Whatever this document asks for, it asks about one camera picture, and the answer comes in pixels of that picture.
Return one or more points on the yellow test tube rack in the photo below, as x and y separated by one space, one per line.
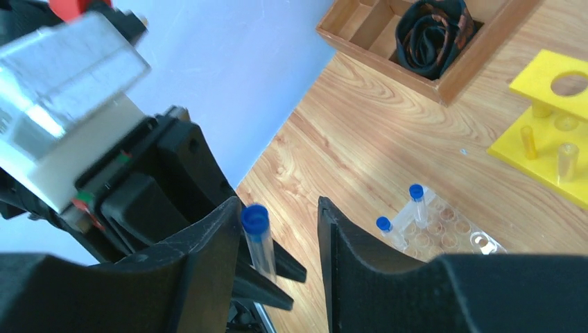
548 142

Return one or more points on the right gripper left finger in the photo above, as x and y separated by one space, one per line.
181 284

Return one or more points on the wooden compartment tray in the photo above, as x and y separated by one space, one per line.
432 47

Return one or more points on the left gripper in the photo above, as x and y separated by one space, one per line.
154 182

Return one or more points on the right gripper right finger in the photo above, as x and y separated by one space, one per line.
371 287

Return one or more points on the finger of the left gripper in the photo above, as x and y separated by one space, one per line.
286 265
249 284

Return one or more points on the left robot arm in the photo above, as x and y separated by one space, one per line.
27 18

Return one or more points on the clear plastic tube rack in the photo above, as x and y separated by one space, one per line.
448 231

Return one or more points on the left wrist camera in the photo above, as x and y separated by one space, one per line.
64 103

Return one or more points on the blue capped tube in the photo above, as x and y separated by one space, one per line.
391 233
256 225
416 192

